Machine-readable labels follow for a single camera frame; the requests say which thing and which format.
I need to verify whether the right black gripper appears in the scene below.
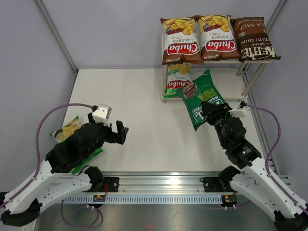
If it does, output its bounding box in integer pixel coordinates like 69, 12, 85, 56
202, 101, 235, 147

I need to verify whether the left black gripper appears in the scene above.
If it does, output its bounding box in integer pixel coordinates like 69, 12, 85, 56
85, 113, 128, 159

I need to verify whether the dark green Real chips bag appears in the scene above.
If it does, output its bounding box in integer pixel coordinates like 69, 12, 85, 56
176, 69, 226, 130

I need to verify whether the green Chuba bag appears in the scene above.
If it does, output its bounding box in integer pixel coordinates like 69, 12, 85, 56
50, 115, 103, 175
163, 63, 192, 100

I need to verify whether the brown Chuba bag back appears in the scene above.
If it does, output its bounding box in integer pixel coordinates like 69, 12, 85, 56
196, 15, 240, 61

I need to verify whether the brown chuba bag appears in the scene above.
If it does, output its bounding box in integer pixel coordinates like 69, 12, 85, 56
160, 16, 204, 65
196, 15, 240, 61

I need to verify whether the brown Kettle chips bag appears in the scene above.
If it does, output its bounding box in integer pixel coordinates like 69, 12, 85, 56
231, 17, 281, 63

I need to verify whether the brown Chuba bag front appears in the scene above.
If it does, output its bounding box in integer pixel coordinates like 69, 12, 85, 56
160, 16, 204, 65

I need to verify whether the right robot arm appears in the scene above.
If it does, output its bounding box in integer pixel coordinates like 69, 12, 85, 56
201, 102, 308, 231

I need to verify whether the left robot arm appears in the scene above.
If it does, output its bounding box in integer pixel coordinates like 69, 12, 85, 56
1, 119, 129, 227

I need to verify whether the white two-tier shelf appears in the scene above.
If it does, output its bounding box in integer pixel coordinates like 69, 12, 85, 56
160, 32, 273, 104

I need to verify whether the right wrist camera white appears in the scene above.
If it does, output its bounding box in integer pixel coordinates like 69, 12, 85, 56
229, 101, 250, 118

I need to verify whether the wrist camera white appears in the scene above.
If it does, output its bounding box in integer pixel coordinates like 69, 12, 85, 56
92, 104, 112, 127
229, 101, 250, 118

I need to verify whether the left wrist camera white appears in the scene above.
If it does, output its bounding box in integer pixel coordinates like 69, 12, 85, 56
92, 104, 112, 127

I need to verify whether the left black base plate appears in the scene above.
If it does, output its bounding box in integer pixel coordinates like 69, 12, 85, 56
96, 177, 120, 193

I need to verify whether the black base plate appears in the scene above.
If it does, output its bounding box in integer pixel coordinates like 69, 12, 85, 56
200, 177, 234, 193
96, 177, 120, 193

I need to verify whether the aluminium mounting rail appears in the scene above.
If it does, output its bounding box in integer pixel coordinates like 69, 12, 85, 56
48, 172, 294, 204

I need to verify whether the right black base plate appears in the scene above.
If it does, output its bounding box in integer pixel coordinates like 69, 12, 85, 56
200, 177, 234, 193

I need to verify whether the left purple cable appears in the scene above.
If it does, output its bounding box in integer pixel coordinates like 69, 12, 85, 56
0, 103, 104, 228

